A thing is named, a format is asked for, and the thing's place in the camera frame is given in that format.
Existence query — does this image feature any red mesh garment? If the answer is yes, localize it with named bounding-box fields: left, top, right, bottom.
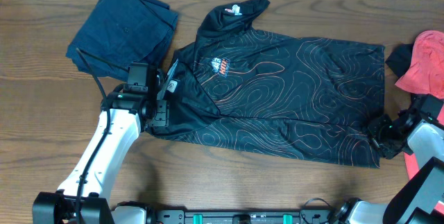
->
left=395, top=30, right=444, bottom=214

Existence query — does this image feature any black garment under red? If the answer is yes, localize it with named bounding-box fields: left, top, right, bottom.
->
left=385, top=44, right=413, bottom=78

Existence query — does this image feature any folded navy blue garment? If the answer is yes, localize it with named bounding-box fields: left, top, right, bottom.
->
left=66, top=0, right=178, bottom=82

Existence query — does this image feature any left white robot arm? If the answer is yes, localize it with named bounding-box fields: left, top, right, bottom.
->
left=32, top=92, right=170, bottom=223

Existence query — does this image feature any black orange patterned jersey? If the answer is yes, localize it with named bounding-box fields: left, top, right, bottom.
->
left=149, top=0, right=385, bottom=168

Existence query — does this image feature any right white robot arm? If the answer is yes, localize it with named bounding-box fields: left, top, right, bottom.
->
left=331, top=94, right=443, bottom=224

